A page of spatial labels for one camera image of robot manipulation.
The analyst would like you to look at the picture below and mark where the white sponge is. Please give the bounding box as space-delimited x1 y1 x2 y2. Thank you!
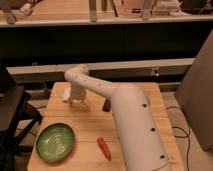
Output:
62 88 71 102

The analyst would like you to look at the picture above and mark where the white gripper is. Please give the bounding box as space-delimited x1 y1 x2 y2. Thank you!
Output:
68 87 89 107

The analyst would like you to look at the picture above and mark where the red chili pepper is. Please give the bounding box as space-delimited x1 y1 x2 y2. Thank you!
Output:
97 137 111 161

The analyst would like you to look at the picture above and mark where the grey cabinet panel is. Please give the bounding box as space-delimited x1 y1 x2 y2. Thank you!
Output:
175 30 213 151

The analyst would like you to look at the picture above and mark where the dark ceramic cup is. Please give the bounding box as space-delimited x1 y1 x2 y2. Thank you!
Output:
102 99 111 112

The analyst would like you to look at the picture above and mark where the wooden back bench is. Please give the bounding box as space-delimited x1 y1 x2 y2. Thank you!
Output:
0 0 213 28

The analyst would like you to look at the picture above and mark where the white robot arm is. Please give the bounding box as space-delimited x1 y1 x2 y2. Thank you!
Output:
64 64 172 171

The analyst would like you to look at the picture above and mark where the black floor cable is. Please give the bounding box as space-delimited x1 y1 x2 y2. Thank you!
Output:
165 105 192 171

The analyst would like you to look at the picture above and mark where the grey metal rail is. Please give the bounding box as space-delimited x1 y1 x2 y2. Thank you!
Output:
8 58 194 83

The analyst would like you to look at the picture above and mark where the green ribbed plate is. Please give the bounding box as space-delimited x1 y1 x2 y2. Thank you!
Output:
36 123 75 163

